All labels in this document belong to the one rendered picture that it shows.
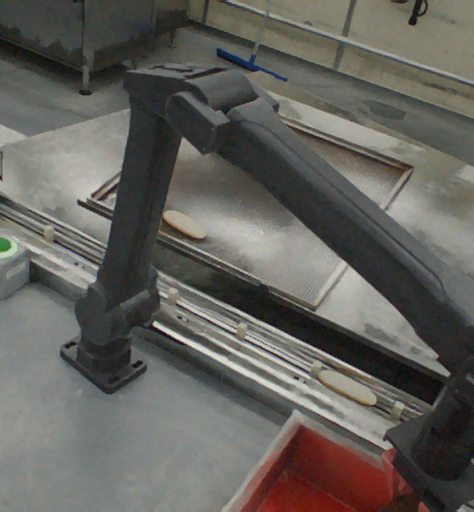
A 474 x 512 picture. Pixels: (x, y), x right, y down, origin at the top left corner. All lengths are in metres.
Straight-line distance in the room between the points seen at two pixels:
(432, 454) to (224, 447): 0.38
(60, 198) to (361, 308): 0.68
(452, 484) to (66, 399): 0.57
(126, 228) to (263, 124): 0.27
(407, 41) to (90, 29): 2.09
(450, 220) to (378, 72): 3.48
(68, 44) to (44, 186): 2.48
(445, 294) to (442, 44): 4.12
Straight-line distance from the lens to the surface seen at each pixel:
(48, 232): 1.30
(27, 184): 1.53
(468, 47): 4.68
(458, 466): 0.74
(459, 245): 1.38
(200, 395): 1.07
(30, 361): 1.10
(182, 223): 1.28
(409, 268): 0.64
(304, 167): 0.66
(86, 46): 3.87
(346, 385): 1.09
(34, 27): 4.10
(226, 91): 0.72
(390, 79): 4.85
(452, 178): 1.55
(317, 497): 0.99
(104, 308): 0.94
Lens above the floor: 1.60
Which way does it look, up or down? 35 degrees down
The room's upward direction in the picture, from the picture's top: 12 degrees clockwise
